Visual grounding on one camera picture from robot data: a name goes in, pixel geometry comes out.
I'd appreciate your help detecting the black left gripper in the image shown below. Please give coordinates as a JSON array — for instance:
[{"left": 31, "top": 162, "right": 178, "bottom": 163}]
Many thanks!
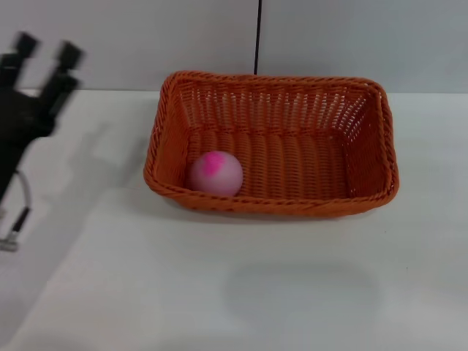
[{"left": 0, "top": 31, "right": 88, "bottom": 206}]

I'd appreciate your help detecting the pink translucent ball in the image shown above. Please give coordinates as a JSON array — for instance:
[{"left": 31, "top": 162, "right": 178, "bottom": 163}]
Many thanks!
[{"left": 188, "top": 150, "right": 244, "bottom": 197}]

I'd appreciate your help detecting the orange woven plastic basket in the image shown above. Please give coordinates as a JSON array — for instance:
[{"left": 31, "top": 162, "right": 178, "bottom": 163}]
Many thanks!
[{"left": 143, "top": 70, "right": 399, "bottom": 218}]

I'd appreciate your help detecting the grey cable with metal plug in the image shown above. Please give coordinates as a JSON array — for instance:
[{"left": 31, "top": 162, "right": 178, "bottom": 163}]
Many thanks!
[{"left": 0, "top": 170, "right": 34, "bottom": 253}]

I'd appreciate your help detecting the black vertical wall strip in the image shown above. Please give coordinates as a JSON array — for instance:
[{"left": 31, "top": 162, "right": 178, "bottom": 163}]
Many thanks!
[{"left": 252, "top": 0, "right": 263, "bottom": 75}]

